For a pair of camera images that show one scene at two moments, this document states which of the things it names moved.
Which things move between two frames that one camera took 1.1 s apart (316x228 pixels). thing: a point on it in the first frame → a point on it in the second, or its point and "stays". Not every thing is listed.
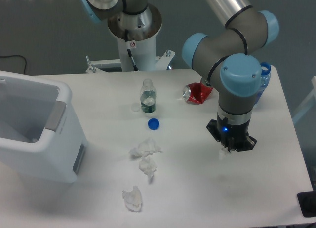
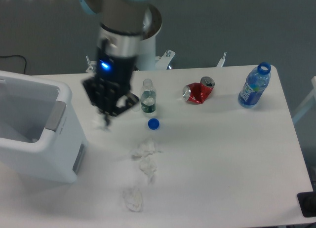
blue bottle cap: x=153 y=124 stays
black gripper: x=232 y=135 → x=108 y=89
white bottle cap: x=136 y=107 stays
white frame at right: x=310 y=101 stays
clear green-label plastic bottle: x=148 y=96 stays
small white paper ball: x=223 y=153 → x=98 y=121
